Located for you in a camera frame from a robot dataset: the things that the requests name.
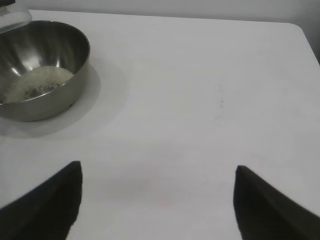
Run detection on white rice grains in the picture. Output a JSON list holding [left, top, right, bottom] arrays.
[[0, 65, 75, 104]]

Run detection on stainless steel mixing bowl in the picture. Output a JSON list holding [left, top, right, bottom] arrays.
[[0, 20, 91, 123]]

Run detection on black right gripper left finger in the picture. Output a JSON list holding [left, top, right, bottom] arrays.
[[0, 160, 84, 240]]

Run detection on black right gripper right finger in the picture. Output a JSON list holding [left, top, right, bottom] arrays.
[[233, 164, 320, 240]]

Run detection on clear plastic measuring cup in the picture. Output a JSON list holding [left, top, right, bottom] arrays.
[[0, 0, 34, 35]]

